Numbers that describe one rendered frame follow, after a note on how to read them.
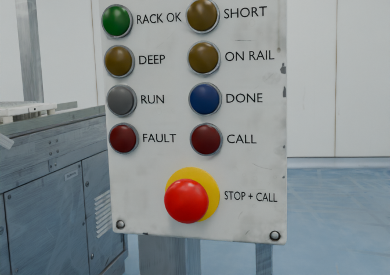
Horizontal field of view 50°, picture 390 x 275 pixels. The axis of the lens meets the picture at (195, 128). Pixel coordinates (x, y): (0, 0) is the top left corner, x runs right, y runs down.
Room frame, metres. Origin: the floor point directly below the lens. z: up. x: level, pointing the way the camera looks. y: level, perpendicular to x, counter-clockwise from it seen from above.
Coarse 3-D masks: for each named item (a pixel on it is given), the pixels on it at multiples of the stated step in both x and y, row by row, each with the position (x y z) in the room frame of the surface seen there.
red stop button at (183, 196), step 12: (180, 180) 0.35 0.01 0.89; (192, 180) 0.35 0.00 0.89; (168, 192) 0.35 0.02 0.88; (180, 192) 0.35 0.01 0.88; (192, 192) 0.35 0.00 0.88; (204, 192) 0.35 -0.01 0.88; (168, 204) 0.35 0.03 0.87; (180, 204) 0.35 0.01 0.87; (192, 204) 0.34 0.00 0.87; (204, 204) 0.35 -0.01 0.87; (180, 216) 0.35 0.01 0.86; (192, 216) 0.35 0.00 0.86
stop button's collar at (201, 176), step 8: (184, 168) 0.37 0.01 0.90; (192, 168) 0.37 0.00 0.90; (176, 176) 0.38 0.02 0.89; (184, 176) 0.37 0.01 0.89; (192, 176) 0.37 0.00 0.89; (200, 176) 0.37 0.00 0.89; (208, 176) 0.37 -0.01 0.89; (168, 184) 0.38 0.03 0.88; (208, 184) 0.37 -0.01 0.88; (216, 184) 0.37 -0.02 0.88; (208, 192) 0.37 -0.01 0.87; (216, 192) 0.37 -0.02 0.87; (232, 192) 0.37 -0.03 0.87; (216, 200) 0.37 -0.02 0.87; (208, 208) 0.37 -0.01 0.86; (216, 208) 0.37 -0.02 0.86; (208, 216) 0.37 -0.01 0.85
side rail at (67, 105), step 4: (60, 104) 1.90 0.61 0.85; (64, 104) 1.93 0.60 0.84; (68, 104) 1.96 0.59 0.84; (72, 104) 1.99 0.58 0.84; (76, 104) 2.03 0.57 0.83; (56, 108) 1.87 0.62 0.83; (60, 108) 1.90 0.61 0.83; (64, 108) 1.93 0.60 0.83; (68, 108) 1.96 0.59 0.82; (44, 112) 1.78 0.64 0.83
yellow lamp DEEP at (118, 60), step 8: (112, 48) 0.39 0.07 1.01; (120, 48) 0.39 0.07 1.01; (112, 56) 0.39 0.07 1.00; (120, 56) 0.38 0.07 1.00; (128, 56) 0.38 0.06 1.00; (112, 64) 0.39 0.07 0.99; (120, 64) 0.38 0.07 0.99; (128, 64) 0.38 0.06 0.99; (112, 72) 0.39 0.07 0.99; (120, 72) 0.39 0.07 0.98
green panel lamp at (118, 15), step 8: (112, 8) 0.39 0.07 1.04; (120, 8) 0.38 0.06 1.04; (104, 16) 0.39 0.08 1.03; (112, 16) 0.39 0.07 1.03; (120, 16) 0.38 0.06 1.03; (128, 16) 0.38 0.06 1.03; (104, 24) 0.39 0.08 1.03; (112, 24) 0.39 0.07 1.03; (120, 24) 0.38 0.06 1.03; (128, 24) 0.38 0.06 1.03; (112, 32) 0.39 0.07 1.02; (120, 32) 0.38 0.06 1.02
